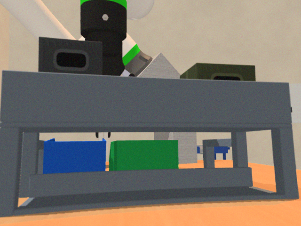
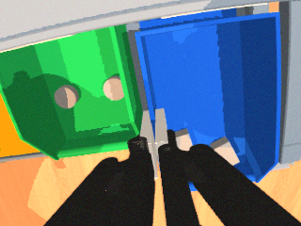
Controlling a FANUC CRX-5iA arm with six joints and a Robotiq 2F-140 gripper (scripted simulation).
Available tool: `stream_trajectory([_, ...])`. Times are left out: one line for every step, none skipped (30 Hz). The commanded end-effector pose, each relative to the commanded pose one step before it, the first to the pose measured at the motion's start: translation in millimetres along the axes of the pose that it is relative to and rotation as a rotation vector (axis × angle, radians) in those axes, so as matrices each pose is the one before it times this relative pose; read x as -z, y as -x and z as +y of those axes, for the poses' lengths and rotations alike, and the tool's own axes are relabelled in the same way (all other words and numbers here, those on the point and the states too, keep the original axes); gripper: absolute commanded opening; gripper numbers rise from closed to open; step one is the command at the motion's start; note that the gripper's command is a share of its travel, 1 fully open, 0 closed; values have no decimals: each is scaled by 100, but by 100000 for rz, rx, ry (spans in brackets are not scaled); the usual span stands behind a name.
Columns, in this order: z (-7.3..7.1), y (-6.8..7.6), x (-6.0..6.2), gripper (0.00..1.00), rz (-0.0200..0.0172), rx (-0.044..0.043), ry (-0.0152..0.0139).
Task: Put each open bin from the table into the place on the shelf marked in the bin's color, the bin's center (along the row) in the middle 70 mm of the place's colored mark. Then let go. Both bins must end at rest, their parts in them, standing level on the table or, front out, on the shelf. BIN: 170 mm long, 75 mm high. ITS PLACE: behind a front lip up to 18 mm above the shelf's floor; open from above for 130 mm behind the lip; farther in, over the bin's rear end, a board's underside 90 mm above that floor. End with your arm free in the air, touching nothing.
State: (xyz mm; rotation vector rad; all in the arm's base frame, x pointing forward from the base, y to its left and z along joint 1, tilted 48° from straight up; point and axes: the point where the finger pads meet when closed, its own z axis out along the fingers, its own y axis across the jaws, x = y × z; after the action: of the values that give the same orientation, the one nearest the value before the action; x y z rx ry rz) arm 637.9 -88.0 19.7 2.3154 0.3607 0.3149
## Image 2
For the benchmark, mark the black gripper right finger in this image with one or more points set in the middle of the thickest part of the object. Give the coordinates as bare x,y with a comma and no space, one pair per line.
235,199

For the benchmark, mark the blue bin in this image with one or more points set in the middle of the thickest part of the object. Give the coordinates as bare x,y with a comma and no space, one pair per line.
219,80

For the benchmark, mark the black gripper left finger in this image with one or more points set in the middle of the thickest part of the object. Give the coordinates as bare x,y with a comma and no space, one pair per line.
132,195

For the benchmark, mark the grey shelf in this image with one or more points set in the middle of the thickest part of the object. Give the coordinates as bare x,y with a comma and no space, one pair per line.
56,19

